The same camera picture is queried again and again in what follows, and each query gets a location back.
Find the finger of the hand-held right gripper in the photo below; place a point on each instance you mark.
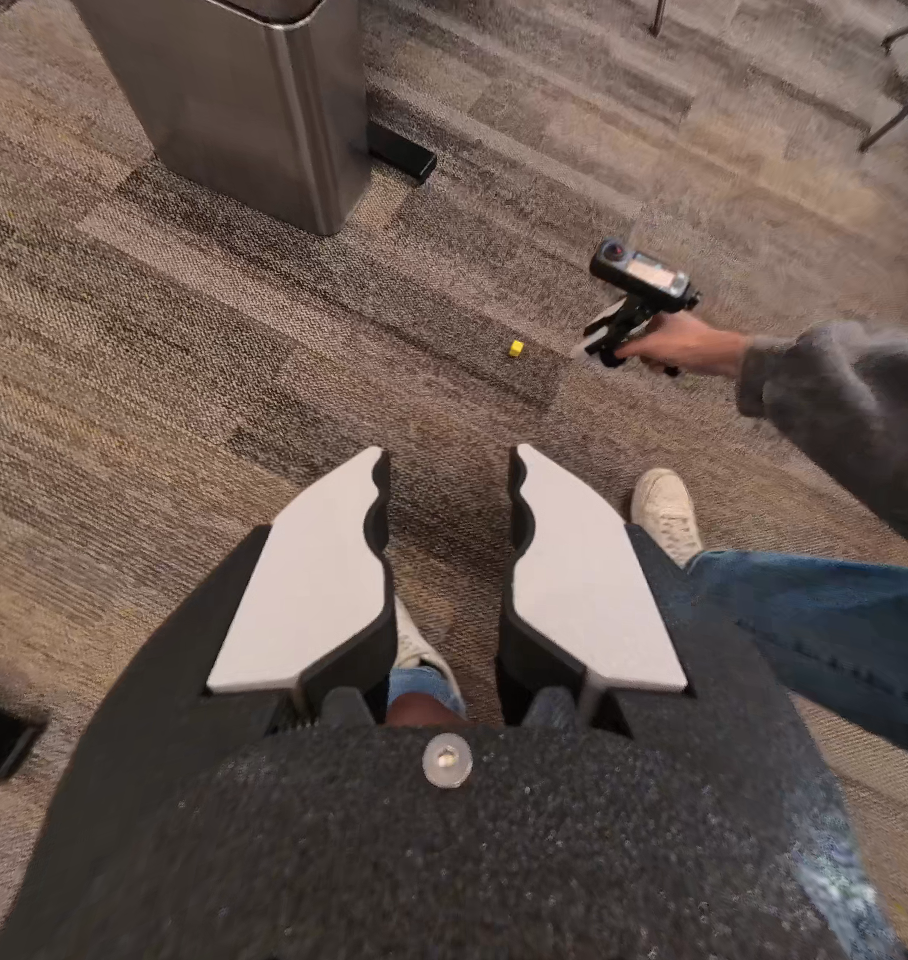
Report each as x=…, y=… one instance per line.
x=607, y=315
x=592, y=346

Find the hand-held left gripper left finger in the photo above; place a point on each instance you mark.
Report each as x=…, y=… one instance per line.
x=304, y=592

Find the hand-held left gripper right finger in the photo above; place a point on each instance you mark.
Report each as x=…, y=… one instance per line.
x=596, y=592

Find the person's right forearm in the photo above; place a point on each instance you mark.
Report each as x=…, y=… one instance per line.
x=858, y=412

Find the person's right hand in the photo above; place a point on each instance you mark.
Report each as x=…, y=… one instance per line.
x=693, y=345

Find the white sneaker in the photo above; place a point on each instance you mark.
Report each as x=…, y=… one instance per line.
x=667, y=514
x=416, y=645

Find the person's blue jeans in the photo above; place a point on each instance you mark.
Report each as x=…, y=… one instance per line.
x=836, y=630

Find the black desk foot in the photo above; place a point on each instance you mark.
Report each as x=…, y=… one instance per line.
x=4, y=739
x=401, y=154

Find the black chair base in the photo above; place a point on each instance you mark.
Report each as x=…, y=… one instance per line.
x=900, y=105

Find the steel trash can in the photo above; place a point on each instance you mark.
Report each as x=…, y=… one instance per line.
x=236, y=97

